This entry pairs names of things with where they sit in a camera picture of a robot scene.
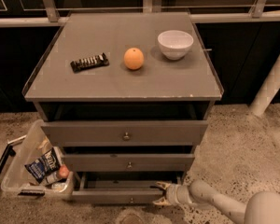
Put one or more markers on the grey top drawer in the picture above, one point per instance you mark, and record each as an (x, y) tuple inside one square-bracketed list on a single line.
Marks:
[(125, 133)]

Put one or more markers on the white diagonal pole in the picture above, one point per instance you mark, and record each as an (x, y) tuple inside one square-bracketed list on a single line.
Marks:
[(267, 91)]

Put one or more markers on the metal railing frame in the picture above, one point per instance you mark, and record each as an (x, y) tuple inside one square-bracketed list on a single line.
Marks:
[(17, 13)]

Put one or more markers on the grey drawer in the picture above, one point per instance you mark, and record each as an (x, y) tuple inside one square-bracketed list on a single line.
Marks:
[(127, 162), (125, 133), (122, 187)]

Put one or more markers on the grey bottom drawer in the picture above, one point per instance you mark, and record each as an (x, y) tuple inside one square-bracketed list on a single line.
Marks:
[(122, 187)]

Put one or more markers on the blue chip bag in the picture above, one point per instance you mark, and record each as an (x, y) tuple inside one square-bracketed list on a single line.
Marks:
[(44, 165)]

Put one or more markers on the black flat board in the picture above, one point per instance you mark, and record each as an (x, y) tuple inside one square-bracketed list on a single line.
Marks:
[(8, 152)]

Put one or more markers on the grey drawer cabinet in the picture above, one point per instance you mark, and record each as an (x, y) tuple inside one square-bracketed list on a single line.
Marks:
[(161, 89)]

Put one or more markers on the white ceramic bowl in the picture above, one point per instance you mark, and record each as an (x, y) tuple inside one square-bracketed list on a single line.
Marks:
[(175, 44)]

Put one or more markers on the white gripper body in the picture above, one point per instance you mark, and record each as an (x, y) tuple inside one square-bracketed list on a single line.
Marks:
[(172, 193)]

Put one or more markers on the red apple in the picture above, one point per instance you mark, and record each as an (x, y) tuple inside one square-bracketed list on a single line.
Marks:
[(63, 172)]

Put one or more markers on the orange fruit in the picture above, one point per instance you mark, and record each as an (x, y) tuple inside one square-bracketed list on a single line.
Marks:
[(133, 58)]

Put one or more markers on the clear plastic bin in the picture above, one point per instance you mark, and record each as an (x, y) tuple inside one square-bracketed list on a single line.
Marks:
[(18, 180)]

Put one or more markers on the black snack bar packet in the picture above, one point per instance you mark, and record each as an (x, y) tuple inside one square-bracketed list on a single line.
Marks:
[(89, 63)]

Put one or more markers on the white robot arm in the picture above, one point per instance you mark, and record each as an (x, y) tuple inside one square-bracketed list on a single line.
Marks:
[(262, 208)]

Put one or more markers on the grey middle drawer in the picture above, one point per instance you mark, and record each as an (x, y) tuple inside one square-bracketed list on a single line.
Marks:
[(127, 162)]

